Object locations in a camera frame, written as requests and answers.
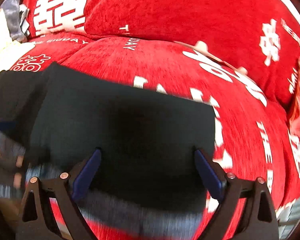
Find black pants grey waistband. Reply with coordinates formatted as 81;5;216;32
0;63;215;239

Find red quilt white characters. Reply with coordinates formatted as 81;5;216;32
8;0;300;240

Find white bed sheet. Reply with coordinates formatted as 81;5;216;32
0;9;35;71

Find grey cloth at bedhead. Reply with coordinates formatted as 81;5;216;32
0;0;30;43

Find red pillow white character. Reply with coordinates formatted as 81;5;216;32
23;0;87;37

